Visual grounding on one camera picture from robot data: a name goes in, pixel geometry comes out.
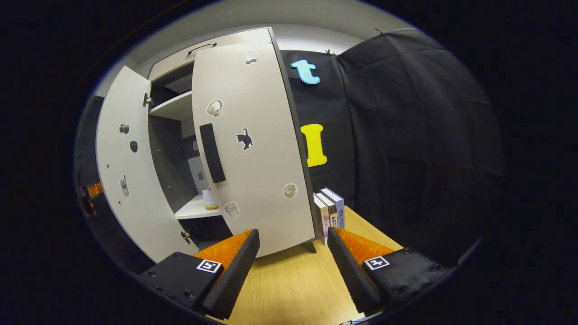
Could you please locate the dark spine book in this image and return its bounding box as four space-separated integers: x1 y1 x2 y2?
317 191 338 232

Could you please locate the white shoe cabinet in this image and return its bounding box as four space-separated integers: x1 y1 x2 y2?
147 27 319 253

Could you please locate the white cabinet drawer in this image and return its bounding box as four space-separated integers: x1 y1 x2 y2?
148 28 272 82

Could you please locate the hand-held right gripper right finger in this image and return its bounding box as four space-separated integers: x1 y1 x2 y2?
327 227 452 317

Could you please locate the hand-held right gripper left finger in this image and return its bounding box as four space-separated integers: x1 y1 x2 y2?
138 229 261 320

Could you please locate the white shoe cabinet door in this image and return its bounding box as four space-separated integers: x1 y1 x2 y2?
96 65 199 264
191 42 317 258

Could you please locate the white spine book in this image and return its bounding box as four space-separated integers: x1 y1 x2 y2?
313 193 331 246

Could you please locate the black drawer handle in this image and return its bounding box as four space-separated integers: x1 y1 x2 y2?
187 42 218 56

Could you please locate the white canvas shoe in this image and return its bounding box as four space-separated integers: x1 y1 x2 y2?
201 187 220 210

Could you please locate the black backdrop cloth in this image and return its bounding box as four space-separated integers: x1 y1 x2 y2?
75 27 504 271

